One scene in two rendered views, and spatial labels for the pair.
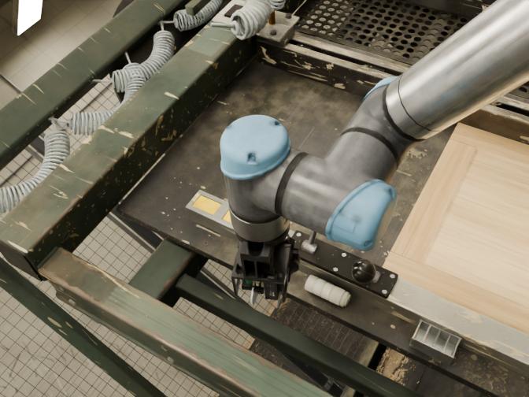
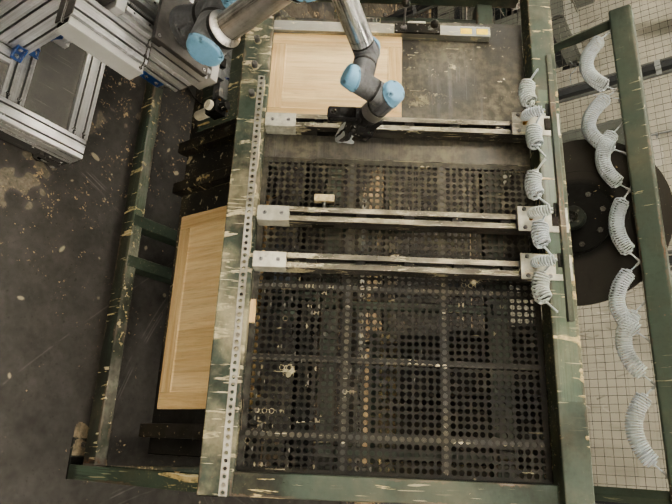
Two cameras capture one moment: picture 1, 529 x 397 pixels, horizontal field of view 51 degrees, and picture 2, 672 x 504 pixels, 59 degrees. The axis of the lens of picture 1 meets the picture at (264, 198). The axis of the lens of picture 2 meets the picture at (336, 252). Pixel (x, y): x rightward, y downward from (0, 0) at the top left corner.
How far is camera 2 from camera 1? 2.60 m
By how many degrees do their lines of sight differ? 55
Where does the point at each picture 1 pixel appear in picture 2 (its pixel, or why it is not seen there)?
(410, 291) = (388, 30)
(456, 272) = not seen: hidden behind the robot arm
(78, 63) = (636, 118)
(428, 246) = (388, 55)
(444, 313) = (373, 27)
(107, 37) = (640, 144)
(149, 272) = (487, 16)
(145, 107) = (541, 47)
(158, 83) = not seen: hidden behind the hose
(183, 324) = not seen: outside the picture
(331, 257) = (421, 27)
